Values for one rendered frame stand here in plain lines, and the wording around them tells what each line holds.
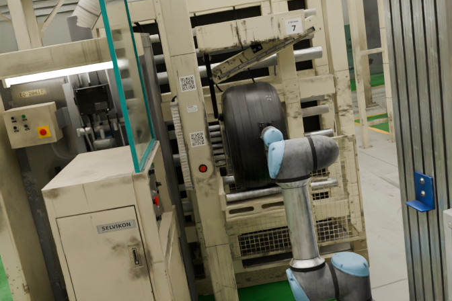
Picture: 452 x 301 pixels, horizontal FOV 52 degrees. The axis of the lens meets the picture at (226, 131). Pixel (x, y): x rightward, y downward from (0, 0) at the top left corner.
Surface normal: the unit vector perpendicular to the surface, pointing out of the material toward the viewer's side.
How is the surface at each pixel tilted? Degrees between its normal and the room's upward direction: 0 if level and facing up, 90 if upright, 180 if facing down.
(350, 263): 8
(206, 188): 90
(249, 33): 90
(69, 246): 90
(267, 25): 90
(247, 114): 55
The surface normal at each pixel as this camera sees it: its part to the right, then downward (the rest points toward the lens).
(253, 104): -0.08, -0.55
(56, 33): 0.22, 0.17
